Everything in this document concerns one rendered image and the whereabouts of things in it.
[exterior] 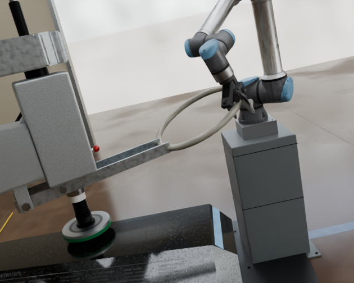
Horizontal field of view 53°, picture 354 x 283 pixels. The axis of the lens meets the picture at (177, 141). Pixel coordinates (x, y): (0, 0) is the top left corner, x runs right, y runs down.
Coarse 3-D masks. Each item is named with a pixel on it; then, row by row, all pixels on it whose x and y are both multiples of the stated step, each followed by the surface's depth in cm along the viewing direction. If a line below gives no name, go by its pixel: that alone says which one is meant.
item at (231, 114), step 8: (216, 88) 186; (200, 96) 192; (184, 104) 194; (240, 104) 160; (176, 112) 193; (232, 112) 155; (168, 120) 190; (224, 120) 153; (160, 128) 186; (216, 128) 152; (160, 136) 180; (200, 136) 153; (208, 136) 153; (160, 144) 169; (176, 144) 159; (184, 144) 156; (192, 144) 155
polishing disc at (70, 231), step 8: (96, 216) 162; (104, 216) 160; (72, 224) 160; (96, 224) 155; (104, 224) 153; (64, 232) 154; (72, 232) 152; (80, 232) 150; (88, 232) 149; (96, 232) 150
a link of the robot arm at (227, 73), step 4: (228, 68) 151; (220, 72) 150; (224, 72) 150; (228, 72) 151; (232, 72) 152; (216, 76) 152; (220, 76) 151; (224, 76) 151; (228, 76) 151; (216, 80) 154; (220, 80) 153; (224, 80) 152
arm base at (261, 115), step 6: (240, 108) 225; (246, 108) 221; (258, 108) 221; (264, 108) 226; (240, 114) 226; (246, 114) 222; (252, 114) 220; (258, 114) 220; (264, 114) 223; (240, 120) 226; (246, 120) 222; (252, 120) 220; (258, 120) 220; (264, 120) 222
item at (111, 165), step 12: (144, 144) 170; (156, 144) 173; (168, 144) 163; (120, 156) 165; (132, 156) 156; (144, 156) 159; (156, 156) 161; (108, 168) 152; (120, 168) 155; (72, 180) 146; (84, 180) 148; (96, 180) 151; (36, 192) 151; (48, 192) 142; (60, 192) 144; (24, 204) 136; (36, 204) 141
